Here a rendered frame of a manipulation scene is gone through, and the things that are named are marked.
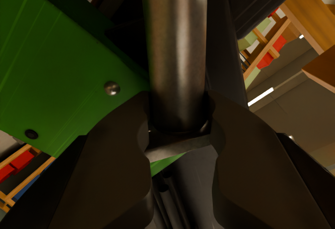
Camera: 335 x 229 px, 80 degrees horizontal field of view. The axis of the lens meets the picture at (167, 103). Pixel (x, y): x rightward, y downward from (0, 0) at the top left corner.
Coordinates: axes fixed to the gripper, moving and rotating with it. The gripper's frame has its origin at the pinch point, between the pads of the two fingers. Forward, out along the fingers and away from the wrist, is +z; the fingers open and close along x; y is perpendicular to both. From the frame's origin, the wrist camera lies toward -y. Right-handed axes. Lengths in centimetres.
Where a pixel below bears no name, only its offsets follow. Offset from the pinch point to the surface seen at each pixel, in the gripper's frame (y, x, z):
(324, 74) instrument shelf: 16, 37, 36
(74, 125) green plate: 3.7, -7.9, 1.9
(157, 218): 12.8, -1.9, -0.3
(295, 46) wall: 239, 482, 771
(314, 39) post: 16, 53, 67
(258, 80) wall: 393, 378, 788
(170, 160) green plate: 7.6, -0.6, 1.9
